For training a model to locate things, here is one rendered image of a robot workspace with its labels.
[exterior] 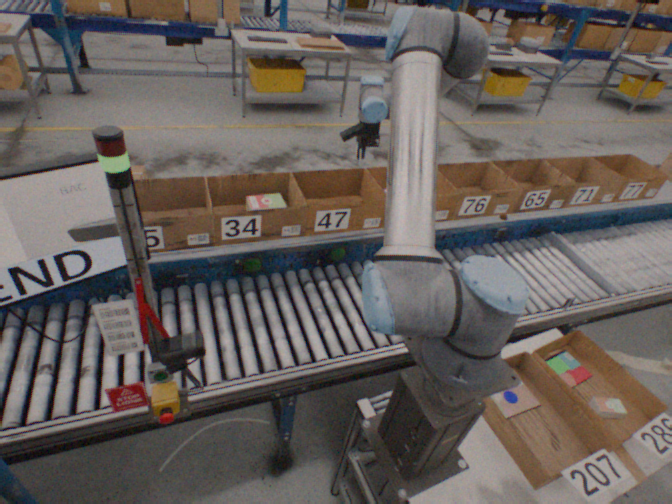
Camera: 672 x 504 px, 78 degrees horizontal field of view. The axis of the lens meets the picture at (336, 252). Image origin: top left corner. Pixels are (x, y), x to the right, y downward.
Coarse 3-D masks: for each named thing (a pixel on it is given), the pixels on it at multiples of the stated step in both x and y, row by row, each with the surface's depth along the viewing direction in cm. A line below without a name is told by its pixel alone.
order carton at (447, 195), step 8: (368, 168) 209; (376, 168) 211; (384, 168) 212; (376, 176) 214; (384, 176) 216; (440, 176) 215; (384, 184) 219; (440, 184) 216; (448, 184) 209; (440, 192) 217; (448, 192) 210; (456, 192) 204; (440, 200) 200; (448, 200) 202; (456, 200) 204; (440, 208) 203; (448, 208) 206; (448, 216) 209; (384, 224) 198
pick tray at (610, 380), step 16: (576, 336) 170; (544, 352) 165; (576, 352) 171; (592, 352) 165; (544, 368) 154; (592, 368) 165; (608, 368) 161; (624, 368) 156; (560, 384) 149; (592, 384) 159; (608, 384) 160; (624, 384) 157; (640, 384) 151; (576, 400) 144; (624, 400) 156; (640, 400) 153; (656, 400) 147; (592, 416) 140; (624, 416) 150; (640, 416) 151; (656, 416) 149; (608, 432) 136; (624, 432) 145; (608, 448) 138
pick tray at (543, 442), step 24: (528, 360) 156; (528, 384) 155; (552, 384) 148; (552, 408) 149; (576, 408) 140; (504, 432) 134; (528, 432) 140; (552, 432) 141; (576, 432) 142; (600, 432) 133; (528, 456) 126; (552, 456) 134; (576, 456) 136; (528, 480) 128; (552, 480) 126
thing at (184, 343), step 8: (176, 336) 111; (184, 336) 111; (192, 336) 112; (200, 336) 112; (160, 344) 110; (168, 344) 109; (176, 344) 109; (184, 344) 110; (192, 344) 110; (200, 344) 110; (160, 352) 108; (168, 352) 107; (176, 352) 108; (184, 352) 109; (192, 352) 109; (200, 352) 111; (160, 360) 108; (168, 360) 108; (176, 360) 109; (184, 360) 110; (168, 368) 115; (176, 368) 114; (184, 368) 114
